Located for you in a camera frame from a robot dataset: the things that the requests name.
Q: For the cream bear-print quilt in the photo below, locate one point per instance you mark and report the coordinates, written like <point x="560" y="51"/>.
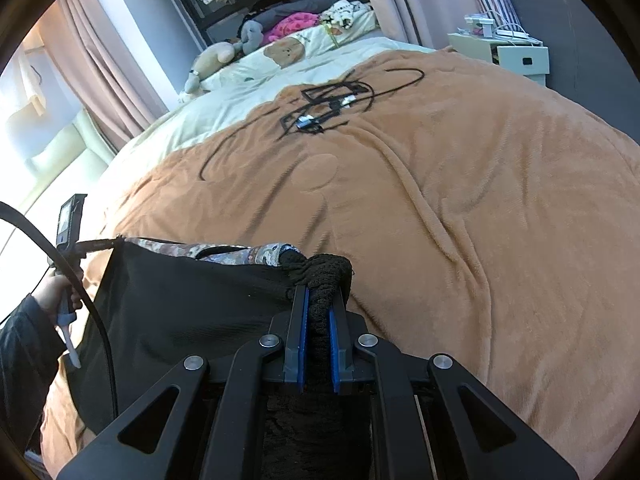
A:
<point x="235" y="80"/>

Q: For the white nightstand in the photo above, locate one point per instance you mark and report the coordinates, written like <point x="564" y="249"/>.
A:
<point x="520" y="55"/>

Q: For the cream padded sofa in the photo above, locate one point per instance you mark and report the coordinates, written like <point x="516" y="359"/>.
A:
<point x="65" y="155"/>

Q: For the pink spotted cloth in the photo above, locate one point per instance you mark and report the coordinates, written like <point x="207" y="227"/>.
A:
<point x="291" y="25"/>

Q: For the striped paper bag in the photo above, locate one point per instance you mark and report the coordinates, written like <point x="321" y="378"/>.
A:
<point x="492" y="5"/>

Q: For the small black and white device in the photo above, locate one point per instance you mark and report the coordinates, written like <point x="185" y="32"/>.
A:
<point x="348" y="100"/>
<point x="306" y="121"/>

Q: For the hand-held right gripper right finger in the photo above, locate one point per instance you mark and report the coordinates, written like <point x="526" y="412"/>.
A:
<point x="334" y="350"/>

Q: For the person's left hand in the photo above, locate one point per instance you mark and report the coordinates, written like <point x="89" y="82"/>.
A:
<point x="50" y="295"/>

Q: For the beige plush toy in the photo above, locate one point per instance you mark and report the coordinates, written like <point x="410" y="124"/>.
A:
<point x="216" y="55"/>

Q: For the grey plush toy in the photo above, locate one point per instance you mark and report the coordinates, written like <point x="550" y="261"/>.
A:
<point x="252" y="34"/>

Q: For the cream hanging cloth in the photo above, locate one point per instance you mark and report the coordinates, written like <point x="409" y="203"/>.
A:
<point x="30" y="85"/>

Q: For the brown fleece blanket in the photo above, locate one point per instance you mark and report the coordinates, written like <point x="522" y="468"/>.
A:
<point x="450" y="200"/>

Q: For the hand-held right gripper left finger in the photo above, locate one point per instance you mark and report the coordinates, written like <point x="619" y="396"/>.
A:
<point x="300" y="340"/>

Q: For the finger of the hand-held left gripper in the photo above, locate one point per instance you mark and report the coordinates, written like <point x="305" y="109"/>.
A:
<point x="100" y="245"/>

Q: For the person's left forearm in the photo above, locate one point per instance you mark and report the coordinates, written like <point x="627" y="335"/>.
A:
<point x="22" y="360"/>

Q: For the black pants with patterned lining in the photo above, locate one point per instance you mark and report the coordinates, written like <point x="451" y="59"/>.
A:
<point x="175" y="300"/>

